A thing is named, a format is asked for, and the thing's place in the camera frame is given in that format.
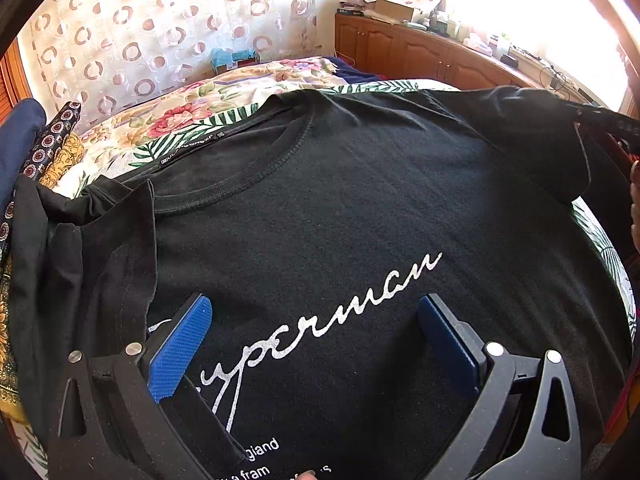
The teal packet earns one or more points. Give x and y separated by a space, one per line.
232 57

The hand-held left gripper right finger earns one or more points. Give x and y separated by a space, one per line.
447 345

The wooden cabinet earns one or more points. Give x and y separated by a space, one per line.
400 50

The yellow patterned cloth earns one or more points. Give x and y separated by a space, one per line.
67 160

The small black box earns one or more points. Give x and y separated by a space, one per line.
510 60

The folded navy cloth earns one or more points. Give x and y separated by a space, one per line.
20 150

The black printed T-shirt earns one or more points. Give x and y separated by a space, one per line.
350 200

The wooden headboard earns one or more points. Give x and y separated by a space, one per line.
15 80

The bright window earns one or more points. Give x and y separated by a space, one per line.
525 0

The circle pattern curtain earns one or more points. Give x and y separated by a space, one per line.
150 20

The dark patterned cloth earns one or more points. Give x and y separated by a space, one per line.
52 135

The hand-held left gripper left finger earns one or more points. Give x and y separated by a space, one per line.
182 350

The leaf print bed sheet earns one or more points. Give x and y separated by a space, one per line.
165 147

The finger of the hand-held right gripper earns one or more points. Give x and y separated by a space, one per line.
607 117

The cardboard box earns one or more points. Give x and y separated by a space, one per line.
392 9

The navy blanket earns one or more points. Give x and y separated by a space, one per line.
357 69

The floral bed blanket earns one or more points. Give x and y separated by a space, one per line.
175 120

